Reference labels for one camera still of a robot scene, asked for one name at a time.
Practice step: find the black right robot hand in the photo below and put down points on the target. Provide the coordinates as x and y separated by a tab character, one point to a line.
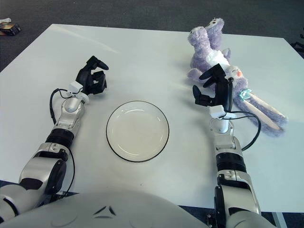
223	92

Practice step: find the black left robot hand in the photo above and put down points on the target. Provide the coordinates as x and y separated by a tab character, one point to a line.
85	78

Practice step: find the purple plush bunny doll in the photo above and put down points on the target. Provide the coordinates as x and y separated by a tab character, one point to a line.
202	64

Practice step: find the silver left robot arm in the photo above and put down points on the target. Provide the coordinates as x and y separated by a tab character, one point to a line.
35	166

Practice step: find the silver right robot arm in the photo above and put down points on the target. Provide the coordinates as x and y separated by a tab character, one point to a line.
237	180

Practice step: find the white plate with black rim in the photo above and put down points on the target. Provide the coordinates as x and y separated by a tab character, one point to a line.
137	133

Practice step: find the black chair base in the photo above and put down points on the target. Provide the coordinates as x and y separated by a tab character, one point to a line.
298	45

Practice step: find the dark cardboard box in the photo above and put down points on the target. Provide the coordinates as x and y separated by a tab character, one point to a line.
10	29

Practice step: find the silver robot torso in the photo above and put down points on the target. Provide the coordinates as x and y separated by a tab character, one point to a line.
118	213

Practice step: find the metal table bracket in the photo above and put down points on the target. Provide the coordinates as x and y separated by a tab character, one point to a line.
213	221

